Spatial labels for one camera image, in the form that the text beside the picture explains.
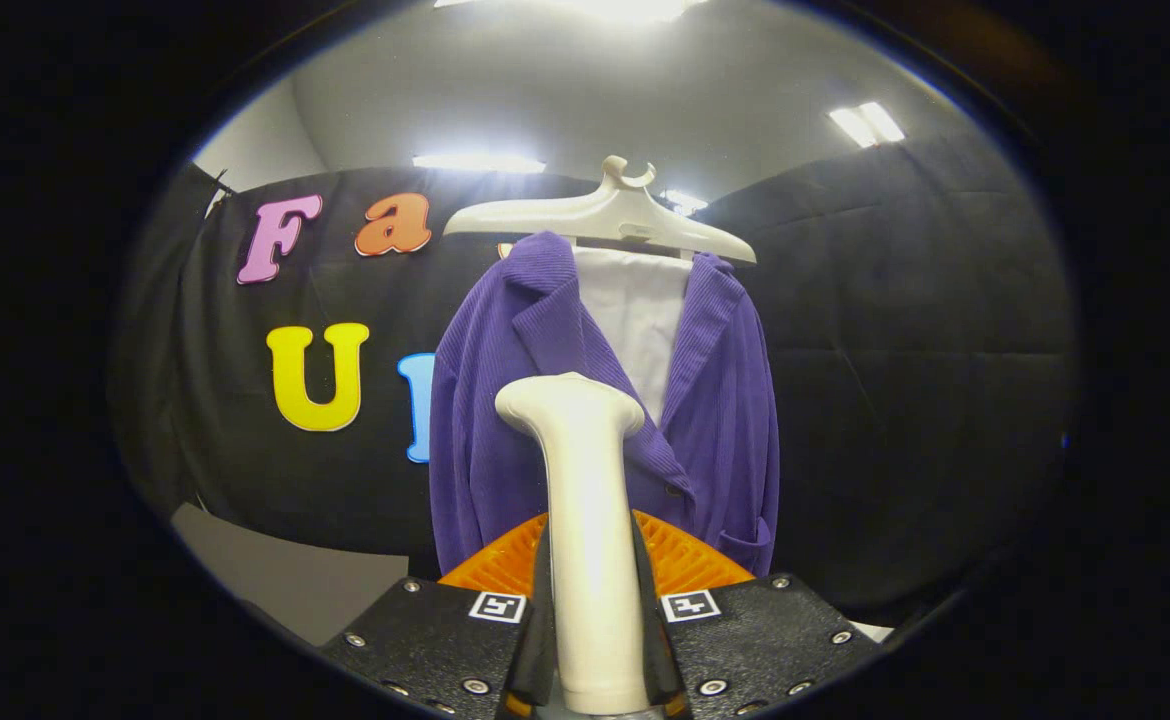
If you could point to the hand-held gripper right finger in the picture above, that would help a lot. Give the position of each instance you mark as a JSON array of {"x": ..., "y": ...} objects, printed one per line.
[{"x": 657, "y": 650}]

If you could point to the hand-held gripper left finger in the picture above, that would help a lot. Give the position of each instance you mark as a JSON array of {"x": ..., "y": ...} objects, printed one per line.
[{"x": 541, "y": 650}]

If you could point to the long ceiling light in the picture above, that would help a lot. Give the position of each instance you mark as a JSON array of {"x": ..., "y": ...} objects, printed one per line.
[{"x": 480, "y": 162}]

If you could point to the twin-tube ceiling light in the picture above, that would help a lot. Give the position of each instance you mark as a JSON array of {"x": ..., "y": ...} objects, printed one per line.
[{"x": 867, "y": 124}]

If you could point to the large ceiling light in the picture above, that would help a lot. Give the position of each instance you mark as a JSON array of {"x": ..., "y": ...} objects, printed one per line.
[{"x": 585, "y": 8}]

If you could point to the white flat board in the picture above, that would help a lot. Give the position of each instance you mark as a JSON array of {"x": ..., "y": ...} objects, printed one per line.
[{"x": 870, "y": 632}]

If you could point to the black backdrop cloth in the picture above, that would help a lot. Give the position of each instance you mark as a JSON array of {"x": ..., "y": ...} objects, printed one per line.
[
  {"x": 925, "y": 400},
  {"x": 155, "y": 350},
  {"x": 365, "y": 480}
]

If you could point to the small ceiling light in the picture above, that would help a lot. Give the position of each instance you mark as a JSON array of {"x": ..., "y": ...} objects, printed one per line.
[{"x": 685, "y": 203}]

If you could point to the white clothes hanger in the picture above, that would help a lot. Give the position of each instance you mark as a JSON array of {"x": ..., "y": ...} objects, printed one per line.
[{"x": 605, "y": 215}]

